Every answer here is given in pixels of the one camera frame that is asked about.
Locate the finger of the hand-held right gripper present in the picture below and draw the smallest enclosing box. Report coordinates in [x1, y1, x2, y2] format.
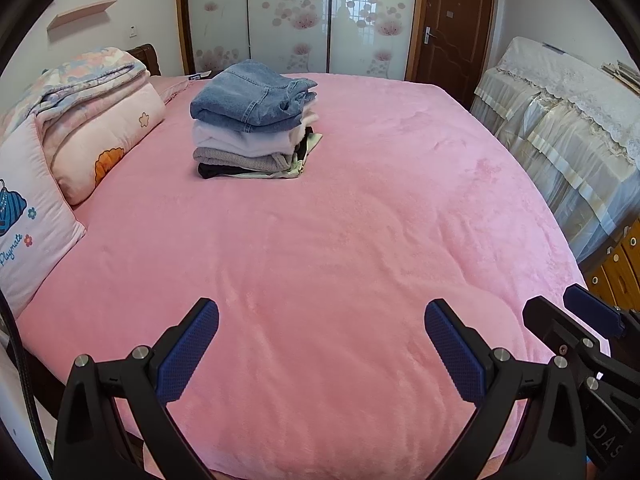
[562, 283, 640, 341]
[522, 296, 609, 386]

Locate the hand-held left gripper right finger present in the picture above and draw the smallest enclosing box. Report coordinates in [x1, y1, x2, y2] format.
[424, 299, 586, 480]

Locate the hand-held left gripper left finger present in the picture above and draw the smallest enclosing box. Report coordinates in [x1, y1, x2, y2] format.
[52, 297, 221, 480]

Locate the blue denim jacket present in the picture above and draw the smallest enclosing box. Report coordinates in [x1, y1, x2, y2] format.
[190, 59, 319, 133]

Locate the wooden drawer cabinet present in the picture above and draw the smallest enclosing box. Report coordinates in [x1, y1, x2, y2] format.
[582, 220, 640, 311]

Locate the pink bed blanket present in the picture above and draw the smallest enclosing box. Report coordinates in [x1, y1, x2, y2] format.
[15, 72, 611, 480]

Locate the black folded garment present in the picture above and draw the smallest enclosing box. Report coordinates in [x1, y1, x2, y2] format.
[197, 162, 241, 179]

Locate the furniture under white lace cover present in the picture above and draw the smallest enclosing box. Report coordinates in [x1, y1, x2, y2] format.
[470, 36, 640, 266]

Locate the grey folded garment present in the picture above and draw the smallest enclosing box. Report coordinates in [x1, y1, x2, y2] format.
[193, 146, 296, 172]

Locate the white pillow with blue print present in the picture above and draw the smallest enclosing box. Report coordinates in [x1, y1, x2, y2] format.
[0, 115, 87, 318]

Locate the white folded sweater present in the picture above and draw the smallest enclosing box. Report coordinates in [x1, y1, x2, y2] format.
[192, 112, 321, 157]

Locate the stack of books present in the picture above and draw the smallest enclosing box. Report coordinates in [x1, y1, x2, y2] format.
[600, 60, 640, 93]

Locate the brown wooden door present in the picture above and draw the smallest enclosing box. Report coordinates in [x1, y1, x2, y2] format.
[407, 0, 497, 106]

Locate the floral folded quilt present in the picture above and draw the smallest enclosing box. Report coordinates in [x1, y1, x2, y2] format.
[0, 46, 151, 126]

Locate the dark wooden headboard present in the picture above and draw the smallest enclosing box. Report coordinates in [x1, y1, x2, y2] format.
[124, 43, 162, 78]

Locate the black cable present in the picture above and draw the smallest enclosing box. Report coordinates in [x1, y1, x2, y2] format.
[0, 290, 53, 468]

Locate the pink wall shelf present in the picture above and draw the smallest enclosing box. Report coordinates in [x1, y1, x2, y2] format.
[46, 0, 118, 31]

